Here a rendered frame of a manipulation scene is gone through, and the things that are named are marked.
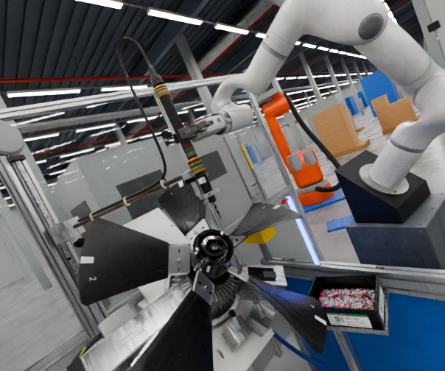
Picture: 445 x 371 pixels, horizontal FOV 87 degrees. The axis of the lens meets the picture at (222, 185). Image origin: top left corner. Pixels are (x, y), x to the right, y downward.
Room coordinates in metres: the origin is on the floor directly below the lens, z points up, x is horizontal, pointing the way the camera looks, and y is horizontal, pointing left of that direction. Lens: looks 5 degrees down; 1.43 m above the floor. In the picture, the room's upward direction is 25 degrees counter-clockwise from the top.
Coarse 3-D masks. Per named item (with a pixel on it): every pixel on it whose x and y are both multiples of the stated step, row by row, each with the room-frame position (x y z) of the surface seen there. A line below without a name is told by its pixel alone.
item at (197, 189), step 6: (186, 174) 0.75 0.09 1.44; (192, 174) 0.76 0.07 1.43; (186, 180) 0.75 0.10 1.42; (192, 180) 0.74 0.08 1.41; (192, 186) 0.75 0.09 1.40; (198, 186) 0.75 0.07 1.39; (198, 192) 0.75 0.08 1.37; (210, 192) 0.72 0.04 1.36; (216, 192) 0.73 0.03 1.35; (204, 198) 0.73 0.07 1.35
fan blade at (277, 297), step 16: (256, 288) 0.60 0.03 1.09; (272, 288) 0.65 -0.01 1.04; (272, 304) 0.56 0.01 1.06; (288, 304) 0.59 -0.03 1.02; (304, 304) 0.63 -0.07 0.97; (288, 320) 0.53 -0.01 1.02; (304, 320) 0.55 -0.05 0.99; (304, 336) 0.50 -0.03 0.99; (320, 336) 0.52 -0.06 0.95; (320, 352) 0.49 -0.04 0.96
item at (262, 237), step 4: (268, 228) 1.15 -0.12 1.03; (272, 228) 1.16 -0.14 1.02; (260, 232) 1.12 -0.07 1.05; (264, 232) 1.13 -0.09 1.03; (268, 232) 1.14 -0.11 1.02; (272, 232) 1.16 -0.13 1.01; (248, 236) 1.19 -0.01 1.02; (252, 236) 1.17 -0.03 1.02; (256, 236) 1.14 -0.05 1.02; (260, 236) 1.12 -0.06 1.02; (264, 236) 1.12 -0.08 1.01; (268, 236) 1.14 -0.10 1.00; (272, 236) 1.15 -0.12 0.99; (244, 240) 1.23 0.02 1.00; (248, 240) 1.20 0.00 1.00; (252, 240) 1.18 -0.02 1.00; (256, 240) 1.15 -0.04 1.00; (260, 240) 1.13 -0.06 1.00; (264, 240) 1.12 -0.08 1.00; (268, 240) 1.13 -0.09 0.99
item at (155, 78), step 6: (150, 66) 0.75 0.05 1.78; (150, 72) 0.75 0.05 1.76; (150, 78) 0.75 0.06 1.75; (156, 78) 0.74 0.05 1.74; (156, 84) 0.77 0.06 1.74; (198, 174) 0.74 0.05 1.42; (204, 174) 0.74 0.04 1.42; (198, 180) 0.74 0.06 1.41; (204, 180) 0.74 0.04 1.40; (204, 186) 0.74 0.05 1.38; (210, 186) 0.75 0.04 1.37; (204, 192) 0.74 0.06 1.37; (210, 198) 0.74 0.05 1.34
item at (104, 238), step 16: (96, 224) 0.67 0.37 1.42; (112, 224) 0.67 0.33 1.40; (96, 240) 0.65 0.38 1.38; (112, 240) 0.65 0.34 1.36; (128, 240) 0.66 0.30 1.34; (144, 240) 0.66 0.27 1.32; (160, 240) 0.67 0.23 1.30; (80, 256) 0.63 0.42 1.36; (96, 256) 0.63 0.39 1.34; (112, 256) 0.64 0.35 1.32; (128, 256) 0.64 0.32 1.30; (144, 256) 0.65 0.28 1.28; (160, 256) 0.66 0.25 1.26; (80, 272) 0.61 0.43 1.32; (96, 272) 0.62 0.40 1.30; (112, 272) 0.63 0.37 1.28; (128, 272) 0.64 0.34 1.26; (144, 272) 0.65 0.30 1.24; (160, 272) 0.66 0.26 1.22; (80, 288) 0.60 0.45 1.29; (96, 288) 0.61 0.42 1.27; (112, 288) 0.62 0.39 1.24; (128, 288) 0.64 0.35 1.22
